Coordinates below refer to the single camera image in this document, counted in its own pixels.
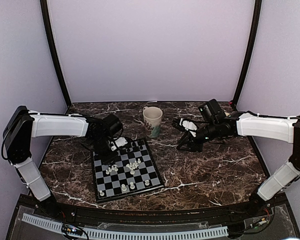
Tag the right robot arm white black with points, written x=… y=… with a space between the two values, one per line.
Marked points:
x=280 y=145

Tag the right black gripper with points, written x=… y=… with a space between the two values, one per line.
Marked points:
x=195 y=146

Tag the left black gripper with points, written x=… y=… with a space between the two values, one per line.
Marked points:
x=106 y=159

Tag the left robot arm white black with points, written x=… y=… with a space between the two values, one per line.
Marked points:
x=26 y=127

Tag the black frame post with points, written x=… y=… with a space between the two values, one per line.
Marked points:
x=53 y=51
x=248 y=52

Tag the cream floral mug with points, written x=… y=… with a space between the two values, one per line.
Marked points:
x=152 y=117

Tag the white slotted cable duct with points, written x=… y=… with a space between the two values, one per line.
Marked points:
x=122 y=232

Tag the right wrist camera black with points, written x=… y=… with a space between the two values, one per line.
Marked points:
x=212 y=112

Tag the left black frame post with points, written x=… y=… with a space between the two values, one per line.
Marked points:
x=53 y=51

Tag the black grey chessboard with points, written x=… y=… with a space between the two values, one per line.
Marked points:
x=109 y=177

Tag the black front rail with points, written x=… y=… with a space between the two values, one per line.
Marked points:
x=234 y=214

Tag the right black frame post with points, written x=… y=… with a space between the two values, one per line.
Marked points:
x=248 y=52

